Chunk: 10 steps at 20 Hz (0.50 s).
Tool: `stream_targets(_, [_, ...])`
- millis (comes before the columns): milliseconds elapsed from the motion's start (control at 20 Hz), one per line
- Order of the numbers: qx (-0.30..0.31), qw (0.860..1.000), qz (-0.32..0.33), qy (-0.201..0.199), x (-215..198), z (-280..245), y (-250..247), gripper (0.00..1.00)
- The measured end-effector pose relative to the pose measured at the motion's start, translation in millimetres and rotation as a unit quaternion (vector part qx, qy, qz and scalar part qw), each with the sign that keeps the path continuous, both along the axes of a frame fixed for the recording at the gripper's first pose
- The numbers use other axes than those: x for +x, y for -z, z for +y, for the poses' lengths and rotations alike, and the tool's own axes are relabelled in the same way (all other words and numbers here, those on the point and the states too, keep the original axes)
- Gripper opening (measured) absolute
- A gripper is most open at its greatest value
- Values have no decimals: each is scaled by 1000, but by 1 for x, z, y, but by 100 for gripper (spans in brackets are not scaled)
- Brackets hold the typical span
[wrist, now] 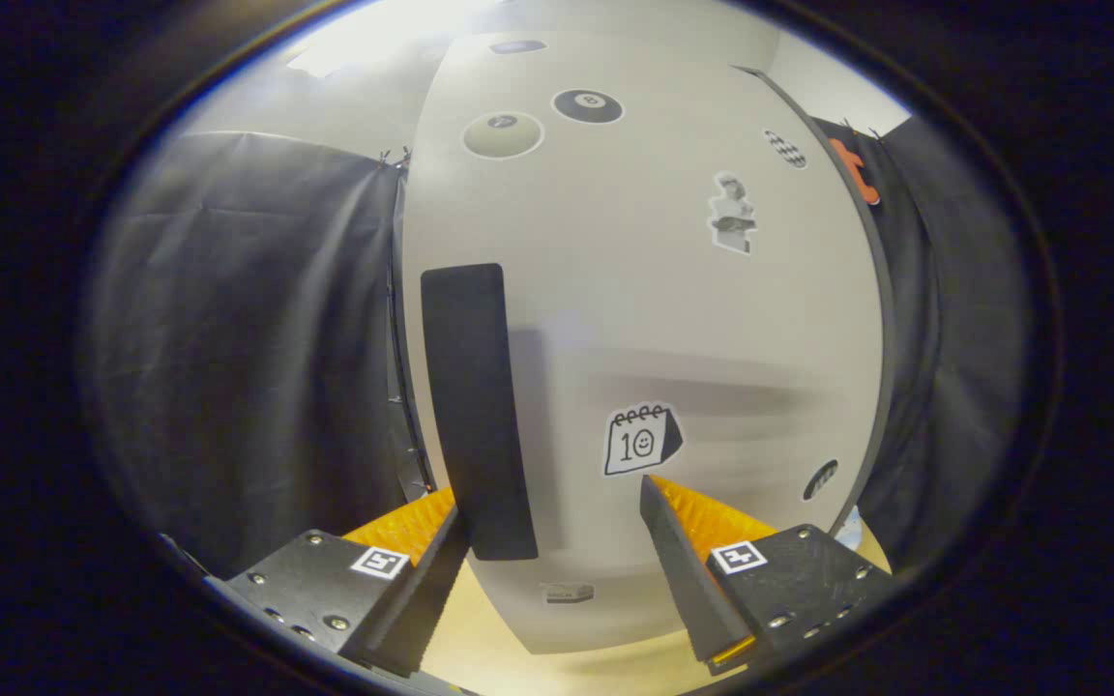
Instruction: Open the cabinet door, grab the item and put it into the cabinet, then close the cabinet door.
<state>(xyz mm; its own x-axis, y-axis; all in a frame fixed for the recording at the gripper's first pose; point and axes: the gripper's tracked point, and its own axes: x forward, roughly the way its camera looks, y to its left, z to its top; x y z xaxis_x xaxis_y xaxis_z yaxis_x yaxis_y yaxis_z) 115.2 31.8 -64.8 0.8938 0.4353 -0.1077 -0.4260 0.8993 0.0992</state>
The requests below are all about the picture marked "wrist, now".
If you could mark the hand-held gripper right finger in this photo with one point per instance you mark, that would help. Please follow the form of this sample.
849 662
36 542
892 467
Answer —
688 580

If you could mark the white and blue soft object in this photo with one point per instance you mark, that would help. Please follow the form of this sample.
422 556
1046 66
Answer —
850 532

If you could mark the white cabinet door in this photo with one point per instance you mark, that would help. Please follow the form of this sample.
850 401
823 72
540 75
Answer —
615 309

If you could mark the black backdrop cloth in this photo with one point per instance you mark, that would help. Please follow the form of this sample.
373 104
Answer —
248 338

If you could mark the dark grey cabinet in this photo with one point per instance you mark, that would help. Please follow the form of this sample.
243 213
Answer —
889 329

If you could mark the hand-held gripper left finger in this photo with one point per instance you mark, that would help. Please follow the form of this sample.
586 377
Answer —
422 599

